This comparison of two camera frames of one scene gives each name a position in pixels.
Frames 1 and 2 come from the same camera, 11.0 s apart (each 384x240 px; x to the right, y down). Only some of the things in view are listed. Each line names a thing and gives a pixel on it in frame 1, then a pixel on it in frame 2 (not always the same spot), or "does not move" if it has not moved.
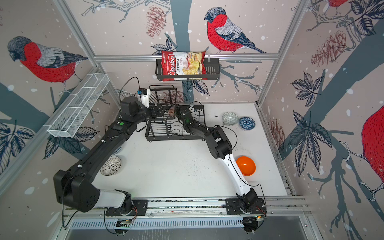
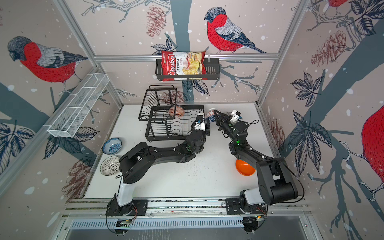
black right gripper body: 179,115 -> 228,129
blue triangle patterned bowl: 247,123 -> 210,114
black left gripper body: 144,112 -> 201,135
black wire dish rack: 166,126 does not move
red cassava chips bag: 180,63 does not move
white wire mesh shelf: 67,123 does not move
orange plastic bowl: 246,165 does not move
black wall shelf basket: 213,72 does not move
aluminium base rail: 203,208 does not move
